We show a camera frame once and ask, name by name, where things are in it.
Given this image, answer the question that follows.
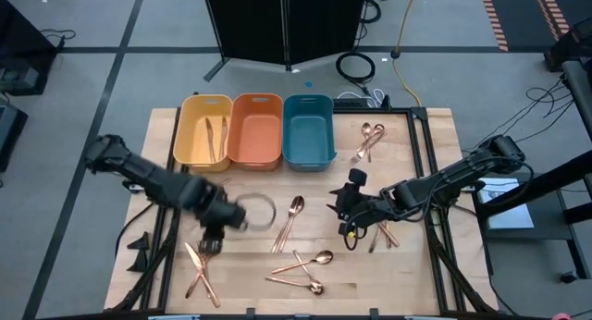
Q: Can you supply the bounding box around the white paper sheet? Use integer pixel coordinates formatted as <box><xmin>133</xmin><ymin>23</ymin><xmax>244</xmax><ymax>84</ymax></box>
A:
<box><xmin>476</xmin><ymin>176</ymin><xmax>537</xmax><ymax>232</ymax></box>

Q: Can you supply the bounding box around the black metal stand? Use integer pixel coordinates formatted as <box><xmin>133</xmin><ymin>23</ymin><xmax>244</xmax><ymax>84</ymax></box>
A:
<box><xmin>471</xmin><ymin>148</ymin><xmax>592</xmax><ymax>280</ymax></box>

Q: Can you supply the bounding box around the black floor cable with plug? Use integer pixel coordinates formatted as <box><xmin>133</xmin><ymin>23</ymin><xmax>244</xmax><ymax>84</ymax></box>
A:
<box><xmin>40</xmin><ymin>28</ymin><xmax>78</xmax><ymax>51</ymax></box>

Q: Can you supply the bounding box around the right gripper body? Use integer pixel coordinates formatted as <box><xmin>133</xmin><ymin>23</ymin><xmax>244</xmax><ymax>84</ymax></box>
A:
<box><xmin>337</xmin><ymin>183</ymin><xmax>392</xmax><ymax>228</ymax></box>

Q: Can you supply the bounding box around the teal plastic bin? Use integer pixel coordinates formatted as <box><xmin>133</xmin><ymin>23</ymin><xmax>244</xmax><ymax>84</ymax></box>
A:
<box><xmin>281</xmin><ymin>93</ymin><xmax>338</xmax><ymax>172</ymax></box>

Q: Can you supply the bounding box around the white cable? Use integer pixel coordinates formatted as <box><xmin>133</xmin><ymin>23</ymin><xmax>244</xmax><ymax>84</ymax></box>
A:
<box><xmin>339</xmin><ymin>87</ymin><xmax>386</xmax><ymax>107</ymax></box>

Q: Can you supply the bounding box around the black folding partition screen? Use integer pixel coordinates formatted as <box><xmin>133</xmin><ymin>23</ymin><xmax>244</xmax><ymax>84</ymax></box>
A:
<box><xmin>201</xmin><ymin>0</ymin><xmax>371</xmax><ymax>83</ymax></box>

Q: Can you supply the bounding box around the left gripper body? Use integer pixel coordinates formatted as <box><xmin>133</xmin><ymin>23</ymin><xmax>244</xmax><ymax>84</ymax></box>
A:
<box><xmin>196</xmin><ymin>190</ymin><xmax>247</xmax><ymax>231</ymax></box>

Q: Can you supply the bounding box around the black equipment box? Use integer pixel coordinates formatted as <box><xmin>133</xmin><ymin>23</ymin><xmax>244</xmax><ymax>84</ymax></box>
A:
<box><xmin>0</xmin><ymin>102</ymin><xmax>29</xmax><ymax>173</ymax></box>

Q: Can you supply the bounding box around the black power strip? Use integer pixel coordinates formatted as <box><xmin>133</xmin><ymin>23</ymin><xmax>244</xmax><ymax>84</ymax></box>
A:
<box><xmin>332</xmin><ymin>96</ymin><xmax>371</xmax><ymax>110</ymax></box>

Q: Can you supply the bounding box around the copper fork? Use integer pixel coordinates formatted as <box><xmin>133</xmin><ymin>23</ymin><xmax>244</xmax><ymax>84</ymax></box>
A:
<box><xmin>384</xmin><ymin>221</ymin><xmax>401</xmax><ymax>249</ymax></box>

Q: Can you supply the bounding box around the black triangular bracket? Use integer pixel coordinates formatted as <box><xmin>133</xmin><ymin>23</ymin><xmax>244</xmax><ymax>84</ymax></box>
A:
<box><xmin>127</xmin><ymin>230</ymin><xmax>152</xmax><ymax>252</ymax></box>
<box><xmin>127</xmin><ymin>251</ymin><xmax>149</xmax><ymax>273</ymax></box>

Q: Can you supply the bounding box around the yellow extension cable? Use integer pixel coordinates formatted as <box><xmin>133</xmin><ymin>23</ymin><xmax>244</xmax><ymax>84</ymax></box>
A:
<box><xmin>390</xmin><ymin>0</ymin><xmax>423</xmax><ymax>107</ymax></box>

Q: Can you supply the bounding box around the yellow plastic bin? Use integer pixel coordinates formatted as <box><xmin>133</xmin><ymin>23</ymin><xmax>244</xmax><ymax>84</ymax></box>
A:
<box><xmin>173</xmin><ymin>93</ymin><xmax>234</xmax><ymax>173</ymax></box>

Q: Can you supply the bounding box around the orange plastic bin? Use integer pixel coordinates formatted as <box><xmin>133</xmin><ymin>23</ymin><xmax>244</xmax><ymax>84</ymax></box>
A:
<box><xmin>227</xmin><ymin>92</ymin><xmax>284</xmax><ymax>172</ymax></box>

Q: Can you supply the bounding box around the black cabinet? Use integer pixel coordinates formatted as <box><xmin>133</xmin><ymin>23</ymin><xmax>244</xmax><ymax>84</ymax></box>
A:
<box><xmin>0</xmin><ymin>0</ymin><xmax>59</xmax><ymax>97</ymax></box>

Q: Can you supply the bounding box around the black coiled floor cable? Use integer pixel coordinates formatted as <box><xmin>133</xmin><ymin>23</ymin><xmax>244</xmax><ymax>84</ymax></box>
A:
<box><xmin>335</xmin><ymin>50</ymin><xmax>377</xmax><ymax>84</ymax></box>

